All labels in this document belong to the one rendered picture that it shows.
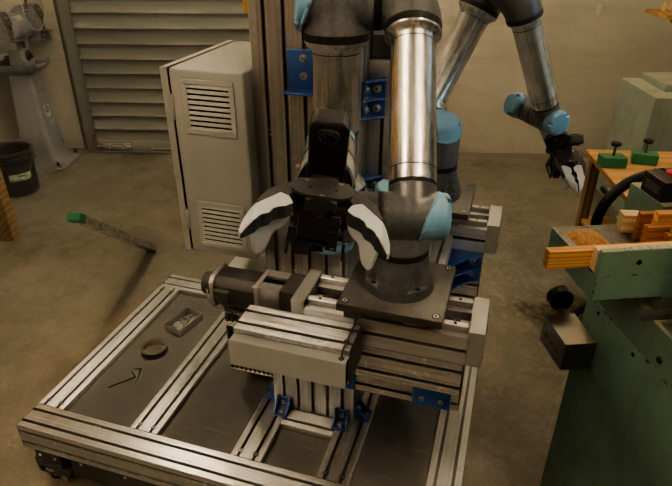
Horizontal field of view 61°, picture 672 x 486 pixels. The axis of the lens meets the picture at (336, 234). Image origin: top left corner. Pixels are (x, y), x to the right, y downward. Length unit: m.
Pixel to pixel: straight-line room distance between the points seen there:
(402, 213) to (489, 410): 1.42
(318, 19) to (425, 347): 0.70
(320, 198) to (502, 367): 1.80
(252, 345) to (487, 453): 1.04
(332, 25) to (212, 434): 1.22
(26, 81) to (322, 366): 3.47
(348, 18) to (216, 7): 3.14
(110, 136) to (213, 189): 3.21
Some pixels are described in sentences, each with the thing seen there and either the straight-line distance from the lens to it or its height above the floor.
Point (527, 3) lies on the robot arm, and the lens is 1.64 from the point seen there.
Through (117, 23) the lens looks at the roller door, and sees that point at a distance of 4.35.
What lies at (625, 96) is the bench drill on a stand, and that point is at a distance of 3.80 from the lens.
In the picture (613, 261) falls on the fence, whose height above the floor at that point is 0.93.
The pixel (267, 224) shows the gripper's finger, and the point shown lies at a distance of 0.61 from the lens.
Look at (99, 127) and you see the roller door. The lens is 4.61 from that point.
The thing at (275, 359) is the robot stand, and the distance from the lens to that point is 1.25.
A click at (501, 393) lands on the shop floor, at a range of 2.26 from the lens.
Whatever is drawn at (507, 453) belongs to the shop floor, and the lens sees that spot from 2.07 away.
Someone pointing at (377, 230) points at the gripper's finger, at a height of 1.23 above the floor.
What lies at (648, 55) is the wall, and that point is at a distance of 4.53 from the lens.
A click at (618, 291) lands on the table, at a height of 0.86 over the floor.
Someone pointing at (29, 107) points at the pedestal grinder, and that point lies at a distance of 4.40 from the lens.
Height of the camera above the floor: 1.52
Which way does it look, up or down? 29 degrees down
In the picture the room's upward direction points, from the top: straight up
